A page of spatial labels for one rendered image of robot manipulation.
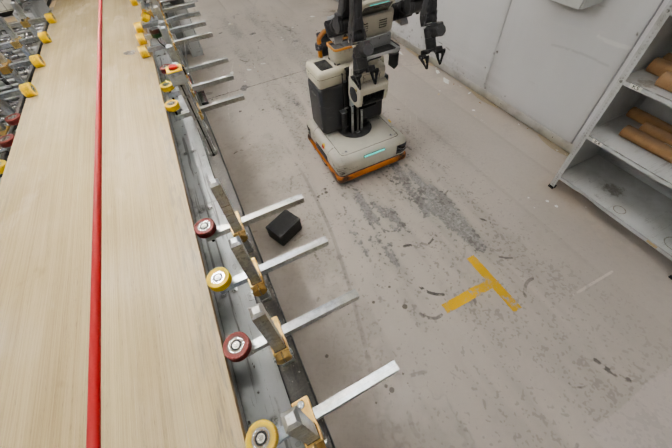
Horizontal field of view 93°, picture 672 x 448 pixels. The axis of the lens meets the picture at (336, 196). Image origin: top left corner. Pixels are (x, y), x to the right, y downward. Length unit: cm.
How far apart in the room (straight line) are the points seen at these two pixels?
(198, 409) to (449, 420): 125
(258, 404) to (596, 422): 158
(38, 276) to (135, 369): 59
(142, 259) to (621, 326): 242
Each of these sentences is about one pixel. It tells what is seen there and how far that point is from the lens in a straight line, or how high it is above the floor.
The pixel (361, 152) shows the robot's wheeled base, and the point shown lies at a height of 28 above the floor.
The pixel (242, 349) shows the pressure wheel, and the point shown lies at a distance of 109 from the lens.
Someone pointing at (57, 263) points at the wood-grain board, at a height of 90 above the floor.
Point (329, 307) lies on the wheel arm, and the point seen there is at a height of 85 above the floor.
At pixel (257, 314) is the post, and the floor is 114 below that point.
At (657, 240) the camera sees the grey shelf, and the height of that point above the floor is 14.
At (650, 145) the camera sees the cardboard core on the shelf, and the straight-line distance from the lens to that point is 265.
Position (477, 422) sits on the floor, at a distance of 199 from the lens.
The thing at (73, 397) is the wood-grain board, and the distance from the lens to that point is 129.
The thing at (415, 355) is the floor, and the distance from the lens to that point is 199.
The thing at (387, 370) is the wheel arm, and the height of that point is 82.
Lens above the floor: 190
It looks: 49 degrees down
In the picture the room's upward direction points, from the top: 5 degrees counter-clockwise
